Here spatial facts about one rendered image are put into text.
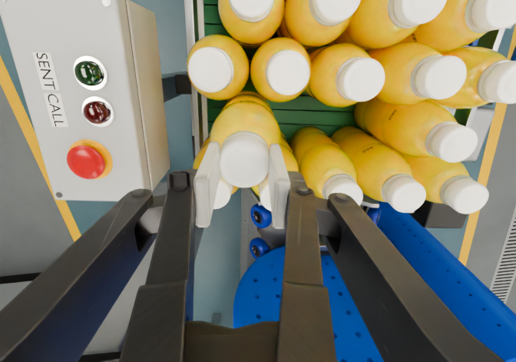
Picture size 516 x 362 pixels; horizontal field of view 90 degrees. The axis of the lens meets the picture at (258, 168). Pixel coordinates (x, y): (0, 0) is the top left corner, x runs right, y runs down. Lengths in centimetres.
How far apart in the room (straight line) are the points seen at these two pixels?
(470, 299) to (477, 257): 146
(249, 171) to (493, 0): 25
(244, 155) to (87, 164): 17
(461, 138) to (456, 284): 67
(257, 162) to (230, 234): 151
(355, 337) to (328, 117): 33
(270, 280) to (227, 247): 133
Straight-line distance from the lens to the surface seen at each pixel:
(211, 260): 184
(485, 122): 69
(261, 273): 45
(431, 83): 30
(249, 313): 40
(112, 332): 84
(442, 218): 53
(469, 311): 91
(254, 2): 25
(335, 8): 26
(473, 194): 38
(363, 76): 27
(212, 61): 25
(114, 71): 29
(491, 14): 33
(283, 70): 25
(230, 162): 19
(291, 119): 47
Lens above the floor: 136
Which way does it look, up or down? 68 degrees down
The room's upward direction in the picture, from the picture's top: 176 degrees clockwise
